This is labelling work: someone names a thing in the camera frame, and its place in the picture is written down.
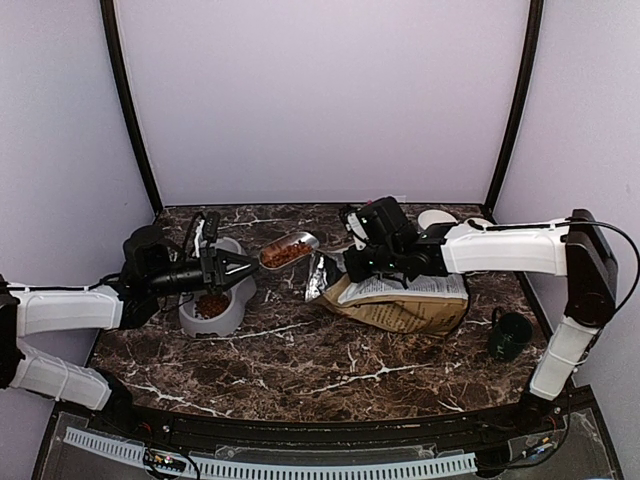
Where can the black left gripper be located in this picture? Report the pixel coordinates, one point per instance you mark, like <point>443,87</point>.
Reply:
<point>222,256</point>

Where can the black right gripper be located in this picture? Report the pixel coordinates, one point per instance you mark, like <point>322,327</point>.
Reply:
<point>358,271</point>

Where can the translucent double pet bowl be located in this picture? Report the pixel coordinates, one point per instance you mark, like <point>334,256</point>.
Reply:
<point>208,312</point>

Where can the silver metal scoop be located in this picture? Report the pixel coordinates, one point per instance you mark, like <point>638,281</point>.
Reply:
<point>289,239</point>

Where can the brown pet food bag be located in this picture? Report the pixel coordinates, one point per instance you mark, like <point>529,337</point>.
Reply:
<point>433,306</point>

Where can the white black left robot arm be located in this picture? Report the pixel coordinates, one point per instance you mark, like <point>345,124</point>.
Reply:
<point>154,267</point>

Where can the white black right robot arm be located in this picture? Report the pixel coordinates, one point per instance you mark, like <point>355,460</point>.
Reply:
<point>390,245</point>

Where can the brown pet food kibble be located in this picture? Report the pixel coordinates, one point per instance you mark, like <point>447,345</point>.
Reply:
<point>284,255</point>

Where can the white ceramic bowl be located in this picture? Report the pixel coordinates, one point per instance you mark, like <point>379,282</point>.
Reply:
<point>430,217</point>

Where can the dark rimmed white bowl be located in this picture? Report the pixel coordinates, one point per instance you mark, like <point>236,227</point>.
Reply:
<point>478,223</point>

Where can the dark green mug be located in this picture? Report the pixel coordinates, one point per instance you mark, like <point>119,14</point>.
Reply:
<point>510,333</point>

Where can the white cable duct strip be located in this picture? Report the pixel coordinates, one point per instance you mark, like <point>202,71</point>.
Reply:
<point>245,463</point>

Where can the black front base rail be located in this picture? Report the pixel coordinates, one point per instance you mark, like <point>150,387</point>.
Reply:
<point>482,429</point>

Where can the black corner frame post left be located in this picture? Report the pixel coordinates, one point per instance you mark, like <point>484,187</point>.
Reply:
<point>119,72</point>

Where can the black corner frame post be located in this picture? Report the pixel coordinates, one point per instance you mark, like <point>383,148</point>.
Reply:
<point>119,72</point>
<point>518,103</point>

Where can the black corner frame post right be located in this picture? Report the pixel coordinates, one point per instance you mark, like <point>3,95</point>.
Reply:
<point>518,103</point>

